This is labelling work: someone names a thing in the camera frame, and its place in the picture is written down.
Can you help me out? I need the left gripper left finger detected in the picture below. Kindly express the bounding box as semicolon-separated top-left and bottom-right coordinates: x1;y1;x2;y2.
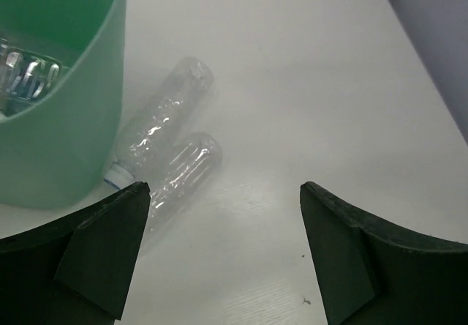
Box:
1;182;150;324

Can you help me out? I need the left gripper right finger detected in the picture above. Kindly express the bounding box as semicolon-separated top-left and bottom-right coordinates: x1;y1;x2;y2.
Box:
300;182;467;324

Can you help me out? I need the green plastic bin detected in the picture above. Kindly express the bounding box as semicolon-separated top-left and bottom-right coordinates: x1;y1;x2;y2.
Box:
1;0;127;209

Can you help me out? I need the clear ribbed bottle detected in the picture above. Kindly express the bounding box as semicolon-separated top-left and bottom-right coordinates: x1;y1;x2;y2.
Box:
104;57;214;190
140;132;223;255

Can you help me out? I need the clear unlabeled bottle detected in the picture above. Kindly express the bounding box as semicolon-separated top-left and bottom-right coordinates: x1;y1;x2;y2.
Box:
1;35;76;119

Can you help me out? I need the clear ribbed bottle upper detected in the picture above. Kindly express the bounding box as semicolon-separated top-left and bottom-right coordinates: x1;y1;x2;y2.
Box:
104;57;214;190

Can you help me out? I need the clear ribbed bottle lower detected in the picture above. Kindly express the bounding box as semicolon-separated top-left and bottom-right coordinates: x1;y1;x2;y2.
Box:
140;132;223;255

